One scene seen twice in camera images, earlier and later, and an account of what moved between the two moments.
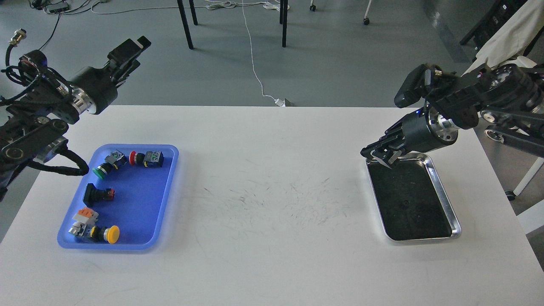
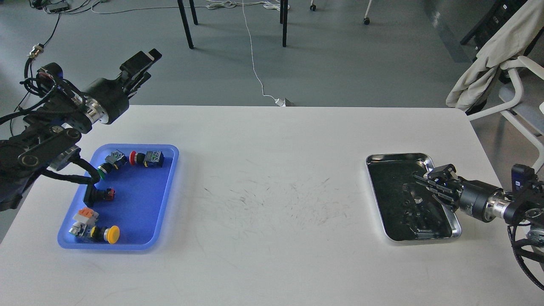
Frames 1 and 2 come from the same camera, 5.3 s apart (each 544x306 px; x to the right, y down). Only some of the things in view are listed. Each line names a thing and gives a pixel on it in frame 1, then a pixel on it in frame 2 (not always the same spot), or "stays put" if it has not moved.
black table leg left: (185, 21) stays put
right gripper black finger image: (388, 156) -> (453, 204)
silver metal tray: (413, 202) stays put
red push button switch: (149, 157) stays put
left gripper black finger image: (123, 71) -> (133, 85)
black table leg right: (283, 10) stays put
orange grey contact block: (86, 216) stays put
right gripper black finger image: (393, 135) -> (441, 177)
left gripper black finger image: (129, 49) -> (139, 62)
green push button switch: (112, 162) stays put
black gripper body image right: (426, 130) -> (475, 196)
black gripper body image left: (94, 89) -> (111, 94)
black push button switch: (92, 195) stays put
